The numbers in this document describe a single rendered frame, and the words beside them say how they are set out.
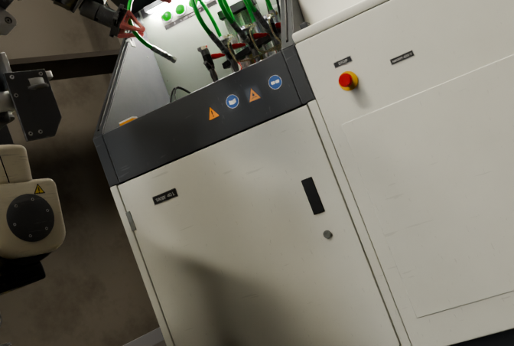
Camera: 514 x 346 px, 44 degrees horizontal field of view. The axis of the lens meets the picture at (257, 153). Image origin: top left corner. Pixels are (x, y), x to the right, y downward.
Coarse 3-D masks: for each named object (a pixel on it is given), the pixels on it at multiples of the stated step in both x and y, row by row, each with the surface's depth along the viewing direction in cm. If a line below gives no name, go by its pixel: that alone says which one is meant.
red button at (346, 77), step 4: (344, 72) 169; (348, 72) 169; (352, 72) 169; (340, 76) 166; (344, 76) 166; (348, 76) 165; (352, 76) 169; (356, 76) 168; (340, 80) 166; (344, 80) 166; (348, 80) 165; (352, 80) 166; (356, 80) 168; (340, 84) 167; (344, 84) 166; (348, 84) 166; (352, 84) 169; (356, 84) 169; (344, 88) 170; (348, 88) 169; (352, 88) 169
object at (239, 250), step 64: (256, 128) 179; (128, 192) 194; (192, 192) 187; (256, 192) 180; (320, 192) 174; (192, 256) 188; (256, 256) 181; (320, 256) 175; (192, 320) 189; (256, 320) 182; (320, 320) 176; (384, 320) 170
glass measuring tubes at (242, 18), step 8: (232, 8) 233; (240, 8) 232; (224, 16) 234; (240, 16) 235; (248, 16) 234; (224, 24) 237; (240, 24) 234; (232, 32) 234; (264, 32) 232; (232, 40) 235; (240, 48) 236; (264, 56) 233; (248, 64) 235
